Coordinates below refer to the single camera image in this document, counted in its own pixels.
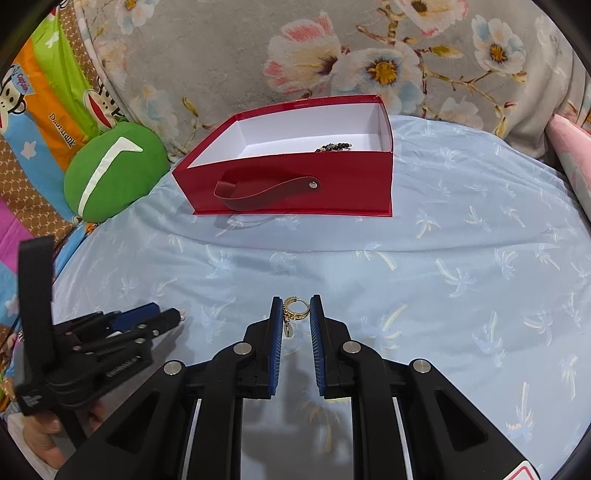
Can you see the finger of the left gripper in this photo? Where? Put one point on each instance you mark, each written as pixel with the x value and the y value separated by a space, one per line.
pixel 155 326
pixel 126 321

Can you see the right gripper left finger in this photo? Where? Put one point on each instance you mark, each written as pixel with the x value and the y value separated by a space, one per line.
pixel 186 421

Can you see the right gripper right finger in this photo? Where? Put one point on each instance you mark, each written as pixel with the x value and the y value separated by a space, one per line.
pixel 409 421

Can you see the small gold disc pendant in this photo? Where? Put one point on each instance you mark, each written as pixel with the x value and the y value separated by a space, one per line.
pixel 294 309

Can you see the red jewelry box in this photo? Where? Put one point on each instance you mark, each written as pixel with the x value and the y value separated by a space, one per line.
pixel 321 156

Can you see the person's left hand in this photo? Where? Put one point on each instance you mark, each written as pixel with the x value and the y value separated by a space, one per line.
pixel 38 431

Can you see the green round cushion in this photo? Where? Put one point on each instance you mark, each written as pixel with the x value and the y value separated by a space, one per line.
pixel 114 170

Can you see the light blue palm bedsheet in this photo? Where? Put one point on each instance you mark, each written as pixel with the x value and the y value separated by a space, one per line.
pixel 483 269

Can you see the colourful cartoon quilt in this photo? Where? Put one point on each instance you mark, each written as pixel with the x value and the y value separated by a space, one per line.
pixel 53 102

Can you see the pink plush pillow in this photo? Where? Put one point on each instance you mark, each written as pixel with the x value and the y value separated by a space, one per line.
pixel 572 145

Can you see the grey floral blanket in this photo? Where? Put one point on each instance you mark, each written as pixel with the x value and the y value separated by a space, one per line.
pixel 181 68

